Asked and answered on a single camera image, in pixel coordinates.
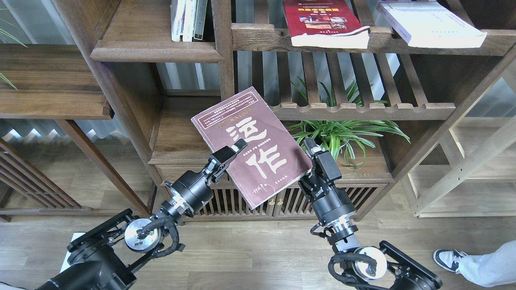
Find red paperback book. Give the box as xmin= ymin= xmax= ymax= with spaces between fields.
xmin=283 ymin=0 xmax=369 ymax=49

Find dark wooden bookshelf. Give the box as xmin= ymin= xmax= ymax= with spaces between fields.
xmin=54 ymin=0 xmax=515 ymax=219

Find green spider plant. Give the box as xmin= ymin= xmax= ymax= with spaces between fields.
xmin=287 ymin=77 xmax=411 ymax=172

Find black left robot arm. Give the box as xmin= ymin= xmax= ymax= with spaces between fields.
xmin=40 ymin=139 xmax=247 ymax=290

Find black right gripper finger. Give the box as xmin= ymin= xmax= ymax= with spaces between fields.
xmin=303 ymin=138 xmax=323 ymax=155

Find dark green upright book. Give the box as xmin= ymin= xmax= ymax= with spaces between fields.
xmin=192 ymin=0 xmax=208 ymax=42

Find white upright book left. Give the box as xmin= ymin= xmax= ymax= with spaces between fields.
xmin=170 ymin=0 xmax=186 ymax=42

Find blue white sneaker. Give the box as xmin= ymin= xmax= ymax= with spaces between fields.
xmin=433 ymin=249 xmax=468 ymax=273

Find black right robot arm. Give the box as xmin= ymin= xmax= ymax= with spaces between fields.
xmin=299 ymin=138 xmax=443 ymax=290

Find light wooden shelf frame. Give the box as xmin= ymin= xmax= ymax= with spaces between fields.
xmin=400 ymin=60 xmax=516 ymax=218

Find green leaf at left edge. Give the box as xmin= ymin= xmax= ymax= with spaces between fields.
xmin=0 ymin=8 xmax=28 ymax=91

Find white upright book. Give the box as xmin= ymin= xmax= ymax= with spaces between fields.
xmin=170 ymin=0 xmax=186 ymax=42
xmin=182 ymin=0 xmax=197 ymax=42

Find white lavender paperback book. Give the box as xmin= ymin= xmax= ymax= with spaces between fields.
xmin=376 ymin=0 xmax=487 ymax=48

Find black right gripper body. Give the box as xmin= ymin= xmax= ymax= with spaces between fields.
xmin=299 ymin=151 xmax=356 ymax=228

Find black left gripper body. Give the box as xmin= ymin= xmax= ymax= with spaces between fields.
xmin=163 ymin=147 xmax=238 ymax=218

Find white floor stand leg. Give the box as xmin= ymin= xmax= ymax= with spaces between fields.
xmin=60 ymin=232 xmax=87 ymax=274

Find white upright book middle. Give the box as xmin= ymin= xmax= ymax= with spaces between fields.
xmin=182 ymin=0 xmax=197 ymax=42

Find maroon book Chinese characters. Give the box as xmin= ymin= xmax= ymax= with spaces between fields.
xmin=191 ymin=87 xmax=312 ymax=209

